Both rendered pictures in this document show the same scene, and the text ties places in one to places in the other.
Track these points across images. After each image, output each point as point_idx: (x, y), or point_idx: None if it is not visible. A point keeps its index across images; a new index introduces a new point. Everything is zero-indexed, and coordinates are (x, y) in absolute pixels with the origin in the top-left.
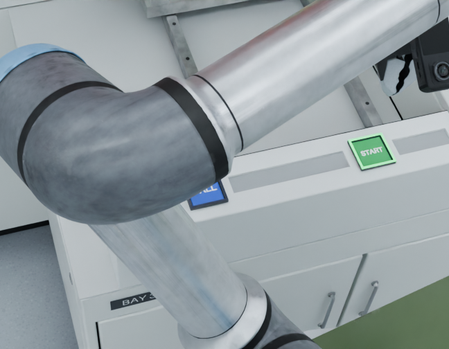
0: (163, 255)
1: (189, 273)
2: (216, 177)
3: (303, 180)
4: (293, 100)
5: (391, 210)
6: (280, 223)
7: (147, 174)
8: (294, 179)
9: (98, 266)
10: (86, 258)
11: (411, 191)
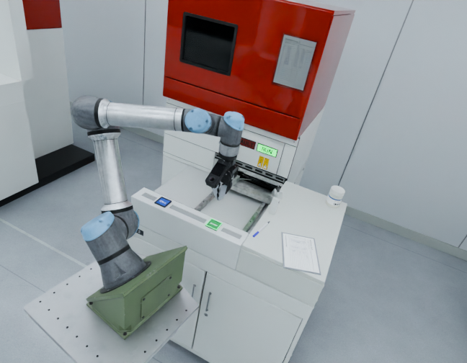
0: (101, 163)
1: (106, 175)
2: (94, 119)
3: (188, 217)
4: (122, 115)
5: (212, 252)
6: (176, 227)
7: (81, 106)
8: (186, 215)
9: None
10: None
11: (218, 246)
